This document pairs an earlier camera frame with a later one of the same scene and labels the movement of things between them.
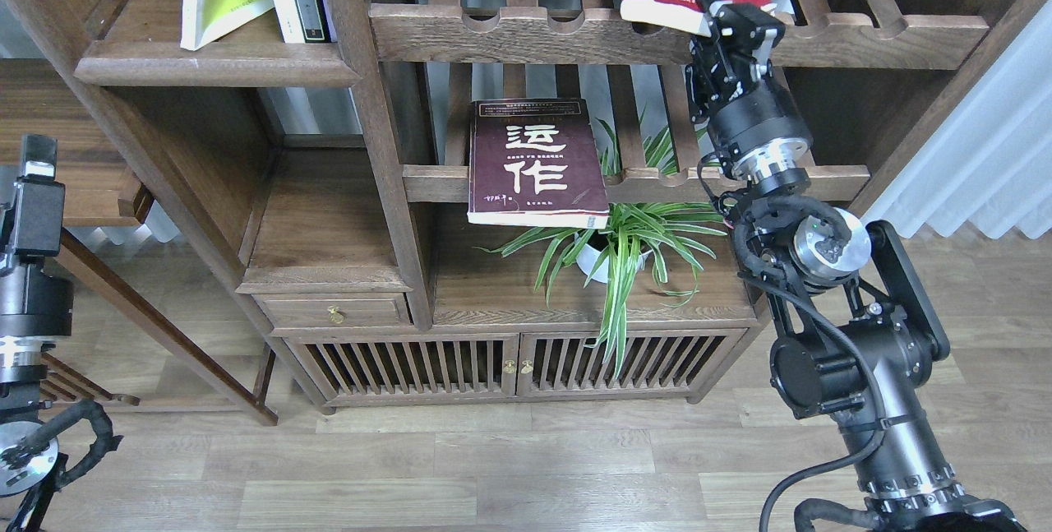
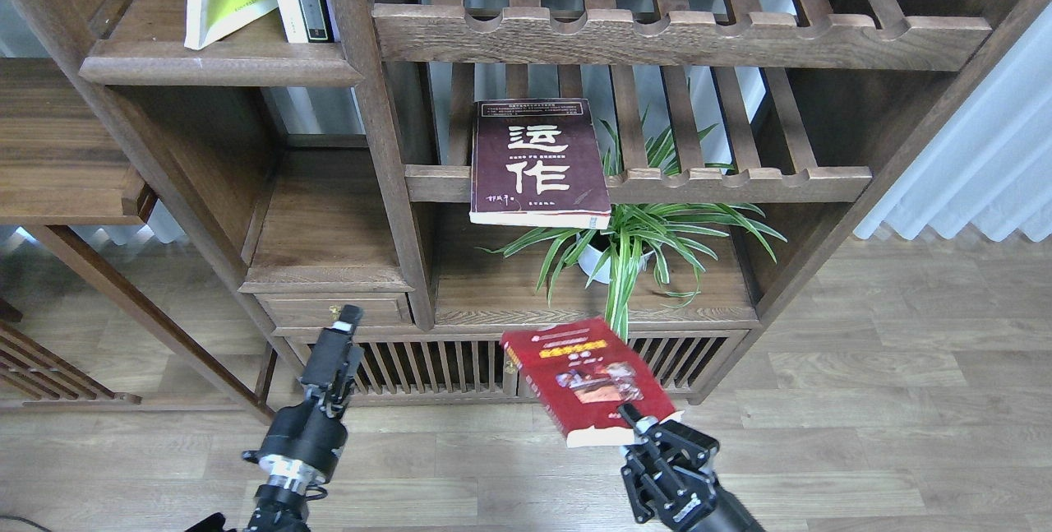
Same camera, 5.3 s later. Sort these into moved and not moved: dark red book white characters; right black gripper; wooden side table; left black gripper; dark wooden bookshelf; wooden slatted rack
Moved: right black gripper; left black gripper
Not moved: wooden side table; wooden slatted rack; dark red book white characters; dark wooden bookshelf
